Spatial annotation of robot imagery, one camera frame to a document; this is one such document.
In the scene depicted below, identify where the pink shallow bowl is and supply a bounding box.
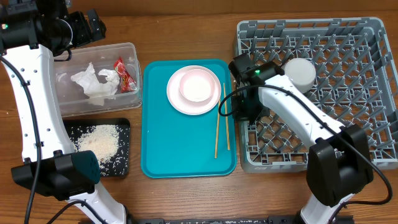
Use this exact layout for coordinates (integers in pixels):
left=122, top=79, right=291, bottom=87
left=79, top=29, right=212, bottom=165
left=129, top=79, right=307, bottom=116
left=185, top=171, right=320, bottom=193
left=179, top=69, right=215, bottom=102

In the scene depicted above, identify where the white tissue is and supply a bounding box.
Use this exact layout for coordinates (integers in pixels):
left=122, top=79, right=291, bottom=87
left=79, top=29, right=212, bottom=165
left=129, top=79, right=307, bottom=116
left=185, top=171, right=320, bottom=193
left=70, top=62, right=120, bottom=106

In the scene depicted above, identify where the pink round plate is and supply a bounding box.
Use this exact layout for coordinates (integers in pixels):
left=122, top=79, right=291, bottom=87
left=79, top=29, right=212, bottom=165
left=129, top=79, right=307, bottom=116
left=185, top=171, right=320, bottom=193
left=167, top=65, right=221, bottom=115

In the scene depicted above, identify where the red snack wrapper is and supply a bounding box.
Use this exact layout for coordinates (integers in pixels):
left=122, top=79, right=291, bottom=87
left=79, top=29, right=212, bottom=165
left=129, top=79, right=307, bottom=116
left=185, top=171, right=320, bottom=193
left=114, top=57, right=137, bottom=93

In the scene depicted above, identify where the grey bowl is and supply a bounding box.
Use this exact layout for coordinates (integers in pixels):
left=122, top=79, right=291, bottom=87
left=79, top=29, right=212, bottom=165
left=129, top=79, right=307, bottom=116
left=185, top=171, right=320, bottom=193
left=282, top=58, right=316, bottom=93

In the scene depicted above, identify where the white rice with food scrap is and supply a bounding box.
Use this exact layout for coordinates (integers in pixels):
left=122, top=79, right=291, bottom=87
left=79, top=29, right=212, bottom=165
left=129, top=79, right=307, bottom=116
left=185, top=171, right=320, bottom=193
left=67, top=124, right=130, bottom=177

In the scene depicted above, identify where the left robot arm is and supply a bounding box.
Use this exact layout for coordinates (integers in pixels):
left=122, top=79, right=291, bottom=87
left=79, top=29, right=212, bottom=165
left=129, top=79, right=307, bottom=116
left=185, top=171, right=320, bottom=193
left=1, top=0, right=134, bottom=223

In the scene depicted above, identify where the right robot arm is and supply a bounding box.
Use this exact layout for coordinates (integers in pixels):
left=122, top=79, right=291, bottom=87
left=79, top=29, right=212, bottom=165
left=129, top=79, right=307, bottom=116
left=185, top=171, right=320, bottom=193
left=228, top=54, right=374, bottom=223

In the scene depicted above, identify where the clear plastic waste bin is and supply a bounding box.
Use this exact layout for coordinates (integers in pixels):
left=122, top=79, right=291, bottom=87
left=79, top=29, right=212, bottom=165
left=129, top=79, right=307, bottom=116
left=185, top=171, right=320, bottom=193
left=53, top=42, right=142, bottom=117

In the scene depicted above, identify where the grey dishwasher rack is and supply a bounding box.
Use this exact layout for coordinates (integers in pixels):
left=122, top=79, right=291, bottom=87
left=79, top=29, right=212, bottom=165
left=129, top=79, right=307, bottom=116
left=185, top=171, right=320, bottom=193
left=235, top=17, right=397, bottom=173

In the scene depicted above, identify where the right wooden chopstick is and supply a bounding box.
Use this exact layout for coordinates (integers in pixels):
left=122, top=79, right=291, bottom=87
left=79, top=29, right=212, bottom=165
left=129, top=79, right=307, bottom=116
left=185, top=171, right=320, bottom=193
left=223, top=83, right=231, bottom=151

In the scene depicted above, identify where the wooden chopstick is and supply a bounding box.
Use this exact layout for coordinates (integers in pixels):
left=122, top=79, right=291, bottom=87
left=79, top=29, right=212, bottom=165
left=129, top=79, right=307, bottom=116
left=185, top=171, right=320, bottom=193
left=214, top=99, right=221, bottom=159
left=223, top=83, right=231, bottom=151

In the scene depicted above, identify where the left wooden chopstick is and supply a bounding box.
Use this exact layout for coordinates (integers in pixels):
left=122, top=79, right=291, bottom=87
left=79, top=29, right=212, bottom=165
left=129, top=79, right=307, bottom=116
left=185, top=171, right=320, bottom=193
left=214, top=99, right=221, bottom=159

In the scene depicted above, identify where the teal serving tray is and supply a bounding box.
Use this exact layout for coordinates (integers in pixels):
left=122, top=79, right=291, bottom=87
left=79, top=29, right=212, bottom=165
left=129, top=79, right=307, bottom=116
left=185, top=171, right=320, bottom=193
left=141, top=59, right=237, bottom=179

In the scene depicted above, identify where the black plastic tray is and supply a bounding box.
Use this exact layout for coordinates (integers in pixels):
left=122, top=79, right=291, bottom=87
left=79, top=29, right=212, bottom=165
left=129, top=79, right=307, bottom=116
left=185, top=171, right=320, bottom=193
left=62, top=117, right=131, bottom=178

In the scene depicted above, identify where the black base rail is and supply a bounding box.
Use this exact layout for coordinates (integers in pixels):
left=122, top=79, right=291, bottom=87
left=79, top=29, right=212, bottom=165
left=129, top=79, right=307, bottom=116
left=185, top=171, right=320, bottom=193
left=136, top=215, right=297, bottom=224

